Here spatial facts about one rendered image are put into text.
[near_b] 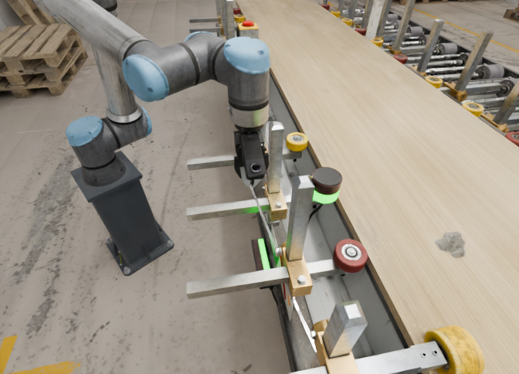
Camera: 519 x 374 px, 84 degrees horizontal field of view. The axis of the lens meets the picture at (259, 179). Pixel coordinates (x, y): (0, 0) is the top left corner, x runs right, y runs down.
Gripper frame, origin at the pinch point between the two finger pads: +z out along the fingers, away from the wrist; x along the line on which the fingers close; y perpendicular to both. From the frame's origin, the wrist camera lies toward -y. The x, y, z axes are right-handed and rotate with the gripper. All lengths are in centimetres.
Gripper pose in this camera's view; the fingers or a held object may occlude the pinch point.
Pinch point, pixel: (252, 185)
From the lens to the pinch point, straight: 80.1
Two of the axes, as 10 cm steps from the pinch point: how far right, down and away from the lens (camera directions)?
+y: -1.7, -6.7, 7.2
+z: 0.0, 7.3, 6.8
